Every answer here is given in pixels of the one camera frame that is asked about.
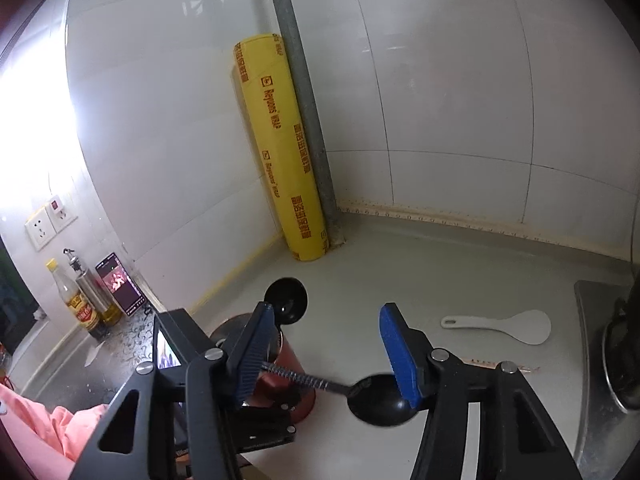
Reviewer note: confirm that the yellow cling wrap roll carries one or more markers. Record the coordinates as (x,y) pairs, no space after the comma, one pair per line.
(280,160)

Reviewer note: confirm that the steel top oil dispenser bottle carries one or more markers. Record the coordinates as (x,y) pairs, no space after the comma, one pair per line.
(92,285)

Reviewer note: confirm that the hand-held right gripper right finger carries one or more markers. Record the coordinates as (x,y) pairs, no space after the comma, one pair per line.
(400,355)

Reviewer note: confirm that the person's left forearm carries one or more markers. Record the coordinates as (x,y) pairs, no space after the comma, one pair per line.
(40,425)

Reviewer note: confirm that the dark panel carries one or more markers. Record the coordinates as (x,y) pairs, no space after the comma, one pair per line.
(15,300)

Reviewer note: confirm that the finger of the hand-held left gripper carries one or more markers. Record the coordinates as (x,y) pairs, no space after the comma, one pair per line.
(270,430)

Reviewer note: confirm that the stainless steel gas stove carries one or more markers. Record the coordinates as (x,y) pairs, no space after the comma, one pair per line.
(590,410)

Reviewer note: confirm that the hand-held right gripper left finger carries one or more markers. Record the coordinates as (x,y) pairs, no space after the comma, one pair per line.
(252,355)

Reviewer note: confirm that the red metal utensil holder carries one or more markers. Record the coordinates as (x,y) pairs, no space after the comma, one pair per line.
(300,392)

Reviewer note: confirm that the black plastic ladle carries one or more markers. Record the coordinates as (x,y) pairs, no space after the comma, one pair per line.
(287,300)

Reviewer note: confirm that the yellow cap sauce bottle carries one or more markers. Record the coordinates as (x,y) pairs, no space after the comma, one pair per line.
(82,310)

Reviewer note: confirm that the smartphone with lit screen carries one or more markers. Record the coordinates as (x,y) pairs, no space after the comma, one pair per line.
(120,282)

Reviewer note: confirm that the grey metal pipe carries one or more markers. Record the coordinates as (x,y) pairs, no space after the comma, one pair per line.
(310,135)

